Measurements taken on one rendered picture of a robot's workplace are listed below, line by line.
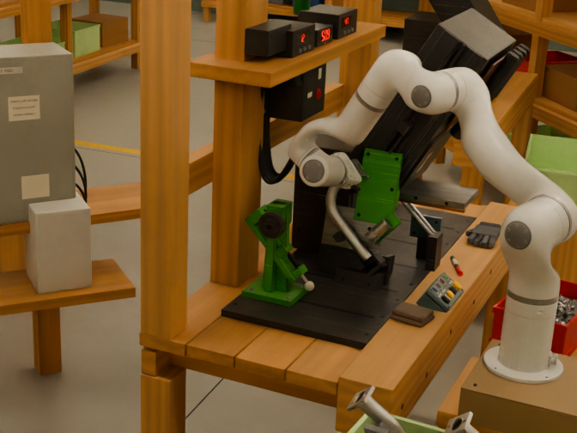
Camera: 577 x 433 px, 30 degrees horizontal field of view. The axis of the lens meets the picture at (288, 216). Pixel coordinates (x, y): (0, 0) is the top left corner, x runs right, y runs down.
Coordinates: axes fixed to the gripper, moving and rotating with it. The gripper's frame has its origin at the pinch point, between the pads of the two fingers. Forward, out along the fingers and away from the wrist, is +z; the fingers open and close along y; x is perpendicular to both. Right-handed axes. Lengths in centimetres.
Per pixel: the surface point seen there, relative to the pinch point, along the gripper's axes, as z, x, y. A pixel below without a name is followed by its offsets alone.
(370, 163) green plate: 2.7, -5.0, -0.7
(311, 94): -6.0, -3.7, 23.9
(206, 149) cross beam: -23.4, 25.6, 24.8
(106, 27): 516, 260, 334
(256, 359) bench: -49, 34, -34
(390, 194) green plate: 2.8, -4.9, -11.3
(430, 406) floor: 120, 59, -72
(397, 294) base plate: 0.3, 8.5, -36.5
